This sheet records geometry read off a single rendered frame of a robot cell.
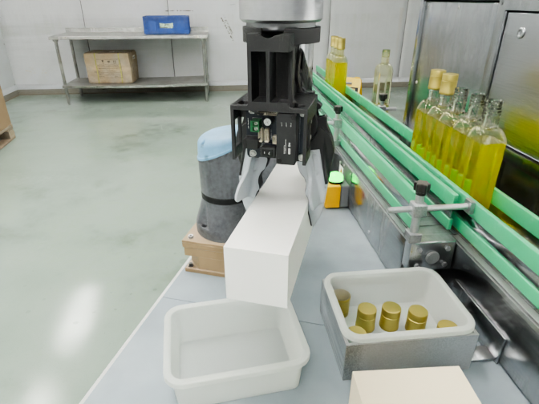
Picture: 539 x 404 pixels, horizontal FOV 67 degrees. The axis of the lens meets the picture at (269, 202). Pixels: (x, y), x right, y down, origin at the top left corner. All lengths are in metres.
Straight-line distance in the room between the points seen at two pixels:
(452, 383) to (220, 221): 0.52
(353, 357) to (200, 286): 0.38
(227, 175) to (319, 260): 0.32
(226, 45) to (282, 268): 6.34
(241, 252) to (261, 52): 0.18
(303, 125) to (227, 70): 6.33
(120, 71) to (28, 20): 1.58
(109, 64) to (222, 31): 1.72
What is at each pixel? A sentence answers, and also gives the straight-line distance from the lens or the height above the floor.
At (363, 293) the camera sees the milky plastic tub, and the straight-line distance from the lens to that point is 0.84.
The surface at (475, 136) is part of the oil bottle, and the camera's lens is 0.89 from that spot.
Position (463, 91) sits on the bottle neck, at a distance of 0.98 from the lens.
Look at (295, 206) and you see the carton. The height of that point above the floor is 1.11.
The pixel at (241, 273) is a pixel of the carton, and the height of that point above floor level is 1.08.
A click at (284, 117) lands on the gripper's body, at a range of 0.37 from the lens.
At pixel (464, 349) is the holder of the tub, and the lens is 0.78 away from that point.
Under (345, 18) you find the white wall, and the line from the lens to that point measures 6.89.
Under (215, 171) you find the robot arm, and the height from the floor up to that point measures 1.00.
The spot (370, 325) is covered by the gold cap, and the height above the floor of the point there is 0.79.
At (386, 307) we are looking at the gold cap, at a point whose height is 0.81.
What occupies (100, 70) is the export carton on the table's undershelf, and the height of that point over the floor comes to 0.43.
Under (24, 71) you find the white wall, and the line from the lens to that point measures 7.32.
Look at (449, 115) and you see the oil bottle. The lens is 0.98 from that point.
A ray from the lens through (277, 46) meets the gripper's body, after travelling 0.35.
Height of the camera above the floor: 1.31
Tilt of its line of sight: 27 degrees down
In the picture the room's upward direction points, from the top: straight up
